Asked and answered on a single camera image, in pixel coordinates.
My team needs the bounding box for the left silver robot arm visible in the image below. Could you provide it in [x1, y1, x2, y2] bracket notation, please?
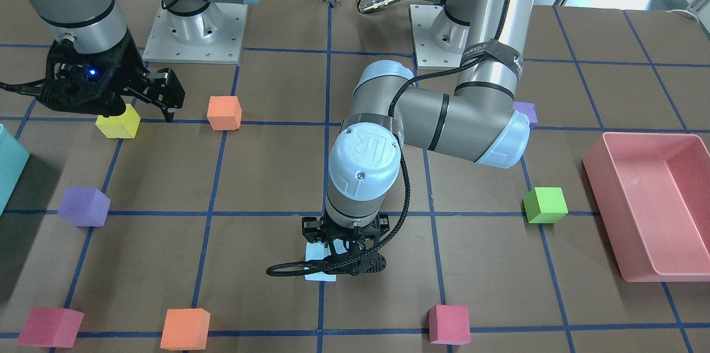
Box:
[267, 0, 534, 276]

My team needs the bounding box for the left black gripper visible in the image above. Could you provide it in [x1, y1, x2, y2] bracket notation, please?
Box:
[301, 214, 390, 276]

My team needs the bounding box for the orange block near base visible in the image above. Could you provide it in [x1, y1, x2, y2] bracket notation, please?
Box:
[206, 95, 242, 131]

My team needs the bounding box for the light blue block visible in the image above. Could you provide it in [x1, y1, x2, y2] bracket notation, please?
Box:
[304, 243, 337, 282]

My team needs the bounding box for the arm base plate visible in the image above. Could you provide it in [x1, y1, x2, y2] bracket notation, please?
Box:
[410, 4, 469, 70]
[143, 3, 249, 65]

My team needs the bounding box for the yellow block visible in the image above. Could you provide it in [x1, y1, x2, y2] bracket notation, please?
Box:
[95, 104, 140, 139]

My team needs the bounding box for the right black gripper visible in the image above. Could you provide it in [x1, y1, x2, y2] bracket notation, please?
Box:
[36, 32, 185, 123]

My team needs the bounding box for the cyan tray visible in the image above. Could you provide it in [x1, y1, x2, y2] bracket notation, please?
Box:
[1, 124, 30, 214]

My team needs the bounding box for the purple block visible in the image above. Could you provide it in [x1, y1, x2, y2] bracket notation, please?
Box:
[513, 101, 538, 129]
[57, 187, 111, 227]

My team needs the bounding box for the orange block far side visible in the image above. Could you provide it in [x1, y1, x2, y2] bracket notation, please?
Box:
[160, 308, 211, 351]

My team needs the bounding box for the pink tray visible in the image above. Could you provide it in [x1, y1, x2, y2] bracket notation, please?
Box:
[583, 132, 709, 283]

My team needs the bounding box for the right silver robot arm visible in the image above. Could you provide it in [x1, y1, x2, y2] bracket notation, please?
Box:
[2, 0, 260, 122]

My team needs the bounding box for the green block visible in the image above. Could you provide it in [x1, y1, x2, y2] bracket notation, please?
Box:
[523, 187, 569, 224]

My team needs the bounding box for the magenta block far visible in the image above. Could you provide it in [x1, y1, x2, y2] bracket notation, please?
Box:
[16, 307, 84, 348]
[428, 304, 471, 346]

